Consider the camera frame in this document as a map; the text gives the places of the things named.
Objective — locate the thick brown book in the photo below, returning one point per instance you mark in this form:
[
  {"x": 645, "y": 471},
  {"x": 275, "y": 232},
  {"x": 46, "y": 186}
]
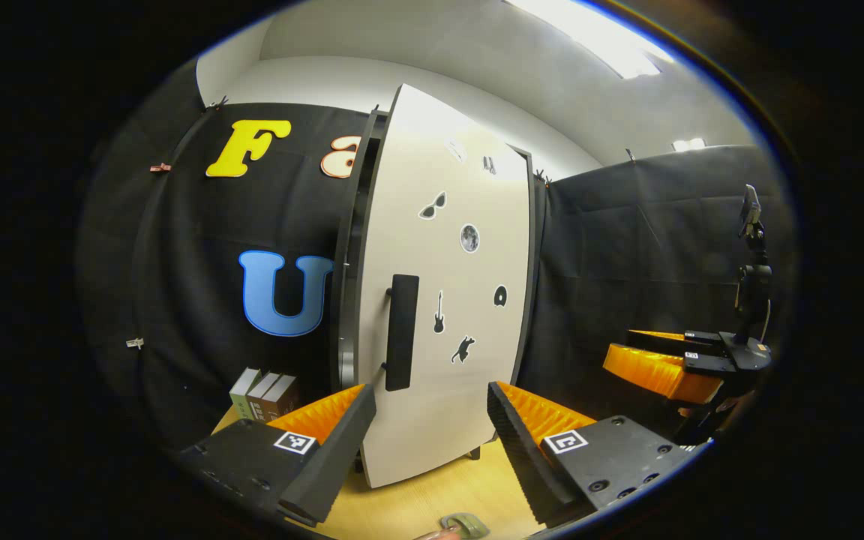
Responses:
[{"x": 282, "y": 397}]

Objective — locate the black backdrop cloth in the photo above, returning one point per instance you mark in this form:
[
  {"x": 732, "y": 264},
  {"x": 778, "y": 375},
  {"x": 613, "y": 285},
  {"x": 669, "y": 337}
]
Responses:
[{"x": 627, "y": 262}]

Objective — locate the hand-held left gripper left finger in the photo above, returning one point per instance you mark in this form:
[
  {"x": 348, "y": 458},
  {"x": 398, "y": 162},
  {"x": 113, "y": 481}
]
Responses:
[{"x": 334, "y": 457}]

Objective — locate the thin brown book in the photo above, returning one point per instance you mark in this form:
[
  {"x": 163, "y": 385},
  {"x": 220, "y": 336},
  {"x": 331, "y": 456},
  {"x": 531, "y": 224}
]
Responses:
[{"x": 259, "y": 397}]

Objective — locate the white cloth clip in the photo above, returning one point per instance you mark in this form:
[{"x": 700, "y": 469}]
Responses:
[{"x": 135, "y": 343}]

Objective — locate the long ceiling light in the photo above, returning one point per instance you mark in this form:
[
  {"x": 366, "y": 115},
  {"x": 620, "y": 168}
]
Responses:
[{"x": 597, "y": 34}]

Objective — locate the small ceiling light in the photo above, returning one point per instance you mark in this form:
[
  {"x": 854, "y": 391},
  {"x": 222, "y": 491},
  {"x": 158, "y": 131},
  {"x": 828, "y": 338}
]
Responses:
[{"x": 688, "y": 144}]

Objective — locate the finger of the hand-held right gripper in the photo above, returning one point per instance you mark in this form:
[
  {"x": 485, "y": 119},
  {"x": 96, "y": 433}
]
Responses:
[
  {"x": 706, "y": 339},
  {"x": 706, "y": 364}
]

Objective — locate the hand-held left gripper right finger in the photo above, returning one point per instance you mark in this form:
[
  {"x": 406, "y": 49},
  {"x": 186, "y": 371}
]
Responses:
[{"x": 528, "y": 465}]

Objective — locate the green book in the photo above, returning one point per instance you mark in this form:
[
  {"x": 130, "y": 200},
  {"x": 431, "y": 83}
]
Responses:
[{"x": 241, "y": 394}]

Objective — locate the dark grey cabinet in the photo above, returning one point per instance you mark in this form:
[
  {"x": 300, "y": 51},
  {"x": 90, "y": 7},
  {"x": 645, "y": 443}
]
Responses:
[{"x": 346, "y": 300}]

